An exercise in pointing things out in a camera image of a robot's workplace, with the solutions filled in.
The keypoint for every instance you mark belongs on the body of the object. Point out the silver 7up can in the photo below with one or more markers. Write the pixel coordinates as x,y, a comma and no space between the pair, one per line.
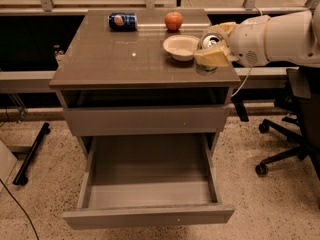
207,41

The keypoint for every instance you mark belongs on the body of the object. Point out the black table leg foot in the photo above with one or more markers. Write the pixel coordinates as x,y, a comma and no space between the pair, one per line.
21,178

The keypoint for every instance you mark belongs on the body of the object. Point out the black office chair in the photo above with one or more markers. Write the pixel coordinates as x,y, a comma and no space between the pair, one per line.
301,96

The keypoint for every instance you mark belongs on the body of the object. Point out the blue pepsi can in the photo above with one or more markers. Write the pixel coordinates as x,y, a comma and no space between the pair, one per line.
122,21

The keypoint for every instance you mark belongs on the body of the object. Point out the open grey middle drawer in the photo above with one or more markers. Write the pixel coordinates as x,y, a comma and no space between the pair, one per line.
148,180

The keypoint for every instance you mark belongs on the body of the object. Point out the grey top drawer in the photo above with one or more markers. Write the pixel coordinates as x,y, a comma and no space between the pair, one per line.
146,111

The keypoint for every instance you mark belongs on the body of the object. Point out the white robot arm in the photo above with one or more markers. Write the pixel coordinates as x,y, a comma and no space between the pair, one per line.
293,38

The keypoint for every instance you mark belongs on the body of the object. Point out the grey drawer cabinet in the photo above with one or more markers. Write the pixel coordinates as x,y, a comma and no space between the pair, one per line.
99,58

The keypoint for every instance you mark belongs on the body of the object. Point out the grey metal window rail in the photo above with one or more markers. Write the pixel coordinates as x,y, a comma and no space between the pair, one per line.
38,81

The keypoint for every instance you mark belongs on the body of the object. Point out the white paper bowl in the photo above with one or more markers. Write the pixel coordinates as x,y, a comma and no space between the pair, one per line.
181,47

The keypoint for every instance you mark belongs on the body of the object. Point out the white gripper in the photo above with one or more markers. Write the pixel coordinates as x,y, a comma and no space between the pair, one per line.
248,42

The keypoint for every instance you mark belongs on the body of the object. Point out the red apple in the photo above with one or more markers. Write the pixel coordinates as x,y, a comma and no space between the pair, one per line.
173,21

